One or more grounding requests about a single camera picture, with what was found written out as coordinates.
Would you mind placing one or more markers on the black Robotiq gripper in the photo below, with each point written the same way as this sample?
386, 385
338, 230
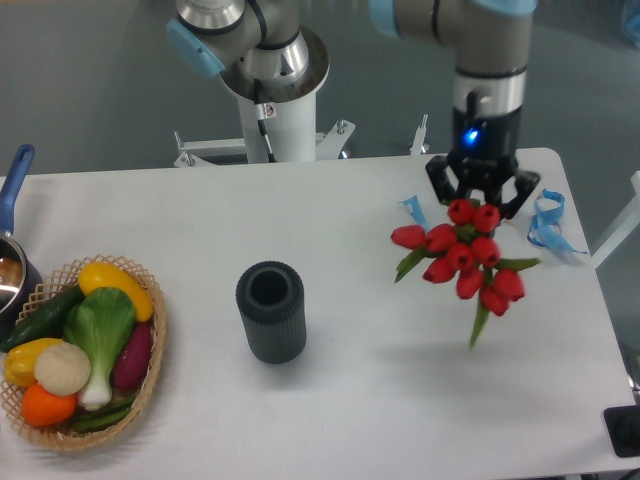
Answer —
482, 157

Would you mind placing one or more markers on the red tulip bouquet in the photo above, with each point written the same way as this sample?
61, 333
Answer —
464, 251

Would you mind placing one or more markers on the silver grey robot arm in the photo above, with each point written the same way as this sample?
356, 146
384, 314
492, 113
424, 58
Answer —
263, 52

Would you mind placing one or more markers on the small light blue ribbon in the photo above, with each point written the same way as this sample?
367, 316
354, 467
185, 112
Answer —
414, 209

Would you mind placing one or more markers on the dark grey ribbed vase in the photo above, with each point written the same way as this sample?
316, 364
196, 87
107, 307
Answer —
270, 299

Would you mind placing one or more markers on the black device at edge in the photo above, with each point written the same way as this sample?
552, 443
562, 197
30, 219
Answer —
622, 424

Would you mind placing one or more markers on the purple sweet potato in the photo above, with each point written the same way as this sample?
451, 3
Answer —
132, 365

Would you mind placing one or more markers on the yellow squash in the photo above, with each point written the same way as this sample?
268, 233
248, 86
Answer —
98, 274

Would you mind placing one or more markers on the green bok choy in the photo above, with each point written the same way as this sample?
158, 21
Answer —
100, 326

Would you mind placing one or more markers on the green bean pods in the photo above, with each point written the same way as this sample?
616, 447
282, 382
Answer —
103, 418

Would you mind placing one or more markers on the dark green cucumber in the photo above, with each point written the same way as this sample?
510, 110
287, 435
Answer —
46, 321

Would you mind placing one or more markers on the cream white garlic bulb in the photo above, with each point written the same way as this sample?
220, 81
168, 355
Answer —
62, 369

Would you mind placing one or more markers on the woven wicker basket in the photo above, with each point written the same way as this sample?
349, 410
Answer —
61, 437

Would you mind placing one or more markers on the orange fruit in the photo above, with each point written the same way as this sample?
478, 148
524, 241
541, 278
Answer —
41, 408

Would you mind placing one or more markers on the yellow bell pepper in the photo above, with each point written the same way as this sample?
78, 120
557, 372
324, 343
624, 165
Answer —
19, 363

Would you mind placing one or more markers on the white frame at right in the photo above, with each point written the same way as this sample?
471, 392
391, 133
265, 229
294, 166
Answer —
620, 228

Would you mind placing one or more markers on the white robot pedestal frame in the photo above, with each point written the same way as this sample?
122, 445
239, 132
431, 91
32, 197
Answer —
272, 132

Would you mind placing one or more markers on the blue handled steel saucepan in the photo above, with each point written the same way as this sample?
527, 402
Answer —
19, 276

